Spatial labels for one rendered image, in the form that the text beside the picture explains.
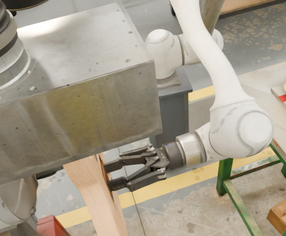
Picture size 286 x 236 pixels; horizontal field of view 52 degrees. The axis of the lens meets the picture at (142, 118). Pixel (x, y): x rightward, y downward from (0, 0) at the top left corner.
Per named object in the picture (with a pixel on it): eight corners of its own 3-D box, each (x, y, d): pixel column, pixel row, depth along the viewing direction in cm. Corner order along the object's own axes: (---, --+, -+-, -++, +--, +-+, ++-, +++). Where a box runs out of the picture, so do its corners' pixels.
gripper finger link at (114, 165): (118, 160, 80) (118, 158, 81) (93, 168, 80) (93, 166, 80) (121, 168, 82) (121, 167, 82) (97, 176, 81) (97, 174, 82)
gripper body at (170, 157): (187, 173, 78) (154, 184, 77) (176, 154, 85) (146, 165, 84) (182, 151, 74) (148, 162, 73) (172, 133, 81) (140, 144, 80)
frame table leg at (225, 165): (219, 198, 183) (234, 94, 117) (215, 190, 187) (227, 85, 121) (227, 195, 184) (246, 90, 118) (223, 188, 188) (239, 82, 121)
